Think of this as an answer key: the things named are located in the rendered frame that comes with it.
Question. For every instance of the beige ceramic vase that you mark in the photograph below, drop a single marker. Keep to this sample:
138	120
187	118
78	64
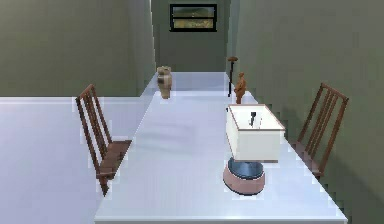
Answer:
164	81

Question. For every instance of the orange brown figurine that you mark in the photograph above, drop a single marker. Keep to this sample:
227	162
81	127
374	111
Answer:
240	87

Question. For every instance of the black floor lamp brown top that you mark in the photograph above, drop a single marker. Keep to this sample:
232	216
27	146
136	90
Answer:
230	73

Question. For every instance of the brown wooden slatted chair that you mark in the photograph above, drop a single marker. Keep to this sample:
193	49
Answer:
111	154
325	126

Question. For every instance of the black framed wall picture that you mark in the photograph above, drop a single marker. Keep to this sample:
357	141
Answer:
193	17

